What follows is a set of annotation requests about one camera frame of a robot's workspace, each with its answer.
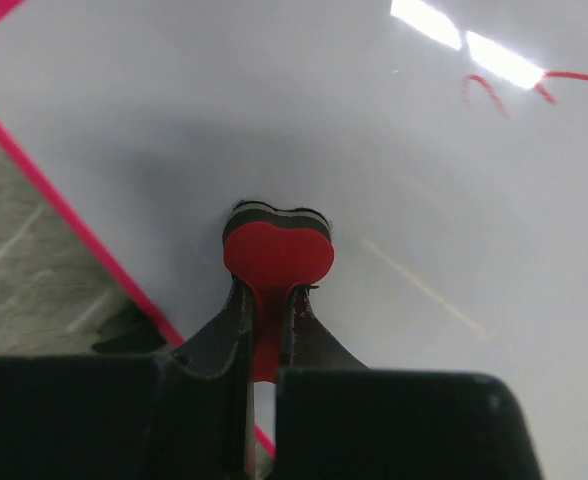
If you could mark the red whiteboard eraser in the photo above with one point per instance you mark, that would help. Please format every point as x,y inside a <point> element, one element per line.
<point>273,251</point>

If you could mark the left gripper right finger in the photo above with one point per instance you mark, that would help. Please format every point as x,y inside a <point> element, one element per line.
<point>338,419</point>

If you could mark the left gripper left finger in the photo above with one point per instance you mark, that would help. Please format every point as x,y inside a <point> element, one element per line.
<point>186,414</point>

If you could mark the pink framed whiteboard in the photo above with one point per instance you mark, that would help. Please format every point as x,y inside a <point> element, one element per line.
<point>445,141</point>

